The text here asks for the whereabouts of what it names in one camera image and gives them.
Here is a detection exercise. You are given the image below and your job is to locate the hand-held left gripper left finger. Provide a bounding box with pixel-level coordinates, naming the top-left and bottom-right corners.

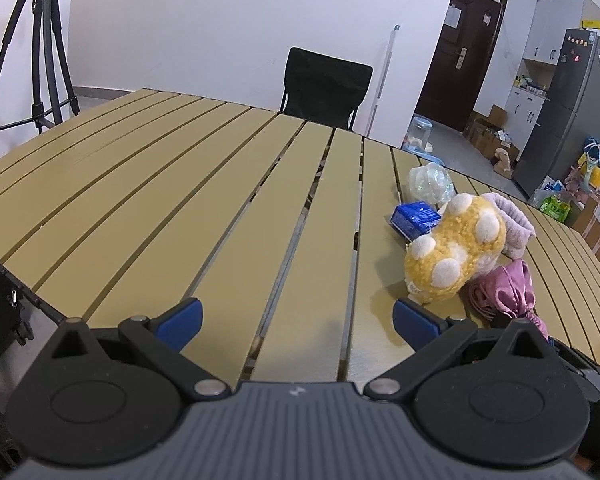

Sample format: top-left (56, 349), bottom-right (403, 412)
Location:
top-left (30, 297), bottom-right (233, 403)

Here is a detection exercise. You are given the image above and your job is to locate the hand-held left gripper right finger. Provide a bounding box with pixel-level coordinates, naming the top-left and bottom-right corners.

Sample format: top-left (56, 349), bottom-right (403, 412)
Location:
top-left (362, 298), bottom-right (563, 403)

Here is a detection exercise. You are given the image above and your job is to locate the yellow spotted plush toy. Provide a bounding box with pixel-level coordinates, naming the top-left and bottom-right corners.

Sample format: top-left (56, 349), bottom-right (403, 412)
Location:
top-left (404, 193), bottom-right (508, 303)

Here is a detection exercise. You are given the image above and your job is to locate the pink satin cloth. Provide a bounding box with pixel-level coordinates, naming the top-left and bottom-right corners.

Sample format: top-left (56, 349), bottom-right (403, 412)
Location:
top-left (467, 258), bottom-right (551, 341)

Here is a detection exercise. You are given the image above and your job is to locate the blue tissue packet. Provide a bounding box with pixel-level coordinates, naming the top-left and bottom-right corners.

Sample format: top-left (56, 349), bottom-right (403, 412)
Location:
top-left (390, 200), bottom-right (443, 241)

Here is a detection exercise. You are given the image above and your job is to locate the pale purple fuzzy scrunchie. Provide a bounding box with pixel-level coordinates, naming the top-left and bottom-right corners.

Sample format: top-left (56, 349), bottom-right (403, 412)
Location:
top-left (481, 192), bottom-right (537, 267)

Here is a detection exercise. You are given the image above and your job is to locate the tan slatted folding table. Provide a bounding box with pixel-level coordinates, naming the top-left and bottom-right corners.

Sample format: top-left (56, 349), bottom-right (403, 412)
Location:
top-left (0, 88), bottom-right (600, 396)

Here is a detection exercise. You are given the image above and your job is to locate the crumpled clear plastic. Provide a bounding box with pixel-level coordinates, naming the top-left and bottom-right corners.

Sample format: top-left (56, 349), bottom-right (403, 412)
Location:
top-left (407, 162), bottom-right (457, 206)

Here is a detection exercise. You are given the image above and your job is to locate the green snack bag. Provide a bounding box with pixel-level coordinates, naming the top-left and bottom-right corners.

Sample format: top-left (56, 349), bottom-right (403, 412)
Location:
top-left (539, 195), bottom-right (573, 221)

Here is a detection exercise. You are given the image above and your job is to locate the clear plastic container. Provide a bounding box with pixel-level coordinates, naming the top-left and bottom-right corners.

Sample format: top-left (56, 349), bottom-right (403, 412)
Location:
top-left (404, 116), bottom-right (433, 153)

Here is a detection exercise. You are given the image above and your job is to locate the yellow gift bag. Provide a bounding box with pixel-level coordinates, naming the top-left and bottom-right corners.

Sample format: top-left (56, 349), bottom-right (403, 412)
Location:
top-left (582, 144), bottom-right (600, 188)

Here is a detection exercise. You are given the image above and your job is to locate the open cardboard box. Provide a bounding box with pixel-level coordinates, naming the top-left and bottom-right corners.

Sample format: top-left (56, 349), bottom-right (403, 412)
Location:
top-left (464, 105), bottom-right (521, 161)

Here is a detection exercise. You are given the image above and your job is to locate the grey refrigerator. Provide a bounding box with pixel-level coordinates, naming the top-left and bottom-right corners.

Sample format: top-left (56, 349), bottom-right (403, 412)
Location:
top-left (512, 28), bottom-right (600, 201)

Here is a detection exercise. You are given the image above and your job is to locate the folding camping chair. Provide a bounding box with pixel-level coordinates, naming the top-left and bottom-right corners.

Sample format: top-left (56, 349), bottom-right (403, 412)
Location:
top-left (279, 47), bottom-right (374, 133)

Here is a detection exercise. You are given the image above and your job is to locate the dark brown door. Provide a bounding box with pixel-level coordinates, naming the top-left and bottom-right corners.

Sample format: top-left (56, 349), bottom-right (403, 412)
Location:
top-left (414, 0), bottom-right (508, 133)

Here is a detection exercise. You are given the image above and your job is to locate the black tripod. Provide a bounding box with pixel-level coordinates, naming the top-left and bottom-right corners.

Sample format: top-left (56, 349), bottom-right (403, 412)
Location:
top-left (0, 0), bottom-right (78, 168)

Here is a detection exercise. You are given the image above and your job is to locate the white kitchen cabinet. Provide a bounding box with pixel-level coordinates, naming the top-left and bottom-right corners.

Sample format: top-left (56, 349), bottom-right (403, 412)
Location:
top-left (505, 0), bottom-right (588, 136)

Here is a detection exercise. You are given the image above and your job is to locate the white mop handle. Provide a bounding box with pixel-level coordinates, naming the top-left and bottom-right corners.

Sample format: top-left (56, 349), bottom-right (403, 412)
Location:
top-left (380, 24), bottom-right (400, 111)

